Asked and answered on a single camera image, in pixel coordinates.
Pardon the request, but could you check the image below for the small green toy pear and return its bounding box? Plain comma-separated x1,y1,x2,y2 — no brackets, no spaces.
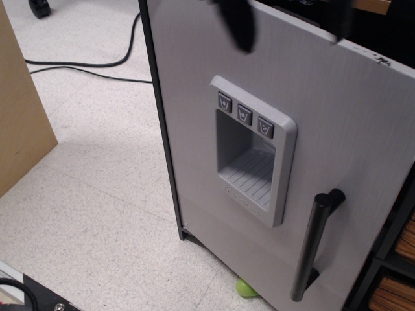
235,277,258,299

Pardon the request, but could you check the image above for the thin black floor cable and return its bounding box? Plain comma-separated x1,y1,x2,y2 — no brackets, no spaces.
29,65,153,84

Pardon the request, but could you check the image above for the wicker basket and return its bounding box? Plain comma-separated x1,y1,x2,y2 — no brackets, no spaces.
368,277,414,311
394,211,415,265

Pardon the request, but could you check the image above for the wooden board top right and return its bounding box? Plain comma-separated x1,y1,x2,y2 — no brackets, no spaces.
353,0,391,15

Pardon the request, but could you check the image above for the dark grey fridge cabinet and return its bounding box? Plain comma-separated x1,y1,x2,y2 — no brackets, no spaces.
137,0,415,311

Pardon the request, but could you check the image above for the black braided cable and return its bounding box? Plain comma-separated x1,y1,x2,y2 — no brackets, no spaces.
0,277,40,311

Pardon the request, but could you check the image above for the black caster wheel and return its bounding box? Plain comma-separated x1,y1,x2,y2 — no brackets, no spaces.
28,0,51,19

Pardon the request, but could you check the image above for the grey side shelf unit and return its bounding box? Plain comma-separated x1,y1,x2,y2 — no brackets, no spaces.
342,172,414,310

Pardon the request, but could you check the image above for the light wooden panel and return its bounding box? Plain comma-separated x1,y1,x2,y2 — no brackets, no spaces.
1,4,58,195

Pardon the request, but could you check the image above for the thick black floor cable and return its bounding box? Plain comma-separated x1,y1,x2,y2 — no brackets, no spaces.
25,12,142,69

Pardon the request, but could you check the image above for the black fridge door handle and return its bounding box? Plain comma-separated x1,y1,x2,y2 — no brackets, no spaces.
290,188,346,302

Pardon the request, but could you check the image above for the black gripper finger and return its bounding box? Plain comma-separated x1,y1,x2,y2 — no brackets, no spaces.
211,0,256,54
327,0,354,44

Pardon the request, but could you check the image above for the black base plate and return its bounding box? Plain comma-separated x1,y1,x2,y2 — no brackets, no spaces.
23,275,80,311

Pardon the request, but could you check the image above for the wicker basket upper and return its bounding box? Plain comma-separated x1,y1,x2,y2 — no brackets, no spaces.
394,211,415,265

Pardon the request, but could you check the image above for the wicker basket lower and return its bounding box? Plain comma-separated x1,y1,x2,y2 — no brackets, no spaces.
368,277,414,311

